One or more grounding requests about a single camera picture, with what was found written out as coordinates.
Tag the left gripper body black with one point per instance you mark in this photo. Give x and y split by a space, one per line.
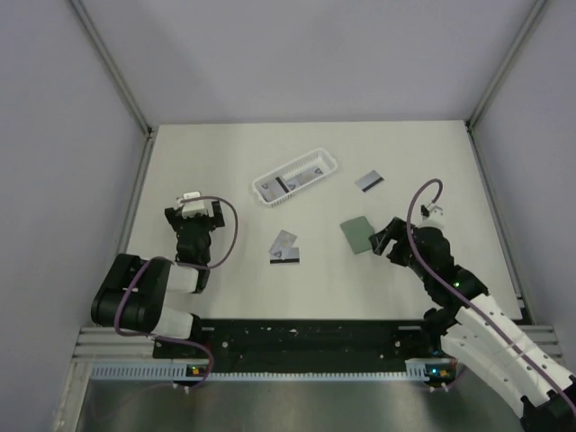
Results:
205 223

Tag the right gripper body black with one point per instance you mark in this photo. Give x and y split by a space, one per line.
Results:
418 268

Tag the green card holder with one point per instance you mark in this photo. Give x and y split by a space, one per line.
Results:
358 232

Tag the silver card with stripe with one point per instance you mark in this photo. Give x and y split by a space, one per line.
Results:
369 181

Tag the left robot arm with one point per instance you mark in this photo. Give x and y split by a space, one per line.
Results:
145 310

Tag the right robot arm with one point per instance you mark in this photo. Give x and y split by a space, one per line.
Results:
468 325

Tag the card in basket left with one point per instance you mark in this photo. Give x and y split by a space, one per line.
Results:
272 189

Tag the card in basket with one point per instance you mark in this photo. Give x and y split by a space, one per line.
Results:
272 189
304 178

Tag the card with black stripe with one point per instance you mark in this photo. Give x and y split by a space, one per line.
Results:
287 256

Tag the card in basket right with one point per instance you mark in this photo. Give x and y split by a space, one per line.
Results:
304 178

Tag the white plastic basket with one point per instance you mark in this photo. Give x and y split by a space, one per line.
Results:
318 157

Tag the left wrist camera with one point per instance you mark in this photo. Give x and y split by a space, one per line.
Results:
190 205

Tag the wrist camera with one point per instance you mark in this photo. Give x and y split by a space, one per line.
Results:
432 216
190 205

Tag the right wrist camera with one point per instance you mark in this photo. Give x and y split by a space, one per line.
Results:
432 216

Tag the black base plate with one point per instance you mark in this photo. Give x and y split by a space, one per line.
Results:
315 345

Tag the white cable duct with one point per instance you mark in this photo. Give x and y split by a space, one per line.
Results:
416 370

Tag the right aluminium frame post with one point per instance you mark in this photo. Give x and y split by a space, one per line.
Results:
520 40

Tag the aluminium frame post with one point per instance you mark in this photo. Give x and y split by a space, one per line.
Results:
520 40
114 73

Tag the left aluminium frame post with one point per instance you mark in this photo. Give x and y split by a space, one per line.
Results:
114 73

